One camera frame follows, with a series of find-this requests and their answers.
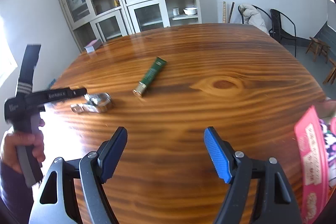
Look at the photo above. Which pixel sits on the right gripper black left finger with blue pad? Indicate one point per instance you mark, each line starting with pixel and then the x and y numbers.
pixel 57 201

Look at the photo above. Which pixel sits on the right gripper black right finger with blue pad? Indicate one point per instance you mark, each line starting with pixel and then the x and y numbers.
pixel 274 200

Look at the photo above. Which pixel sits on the silver chrome keychain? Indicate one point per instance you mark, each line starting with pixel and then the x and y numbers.
pixel 95 103

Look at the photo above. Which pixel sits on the leopard print pink scrunchie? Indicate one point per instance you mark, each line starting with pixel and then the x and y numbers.
pixel 329 139

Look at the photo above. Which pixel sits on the person's left hand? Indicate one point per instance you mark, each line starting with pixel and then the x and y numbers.
pixel 12 139

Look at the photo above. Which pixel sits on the pink metal tin box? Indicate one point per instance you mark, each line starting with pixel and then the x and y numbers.
pixel 318 197

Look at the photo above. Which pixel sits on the small purple white box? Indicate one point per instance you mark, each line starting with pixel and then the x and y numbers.
pixel 93 45

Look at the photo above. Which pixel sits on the wooden bench table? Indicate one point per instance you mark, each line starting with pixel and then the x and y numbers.
pixel 330 78

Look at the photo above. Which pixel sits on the green tube gold cap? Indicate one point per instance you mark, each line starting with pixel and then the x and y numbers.
pixel 149 77

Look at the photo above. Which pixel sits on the small wooden stool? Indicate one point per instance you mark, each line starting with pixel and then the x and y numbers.
pixel 318 47

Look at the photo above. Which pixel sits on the chair with white jacket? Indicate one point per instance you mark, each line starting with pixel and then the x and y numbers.
pixel 250 14

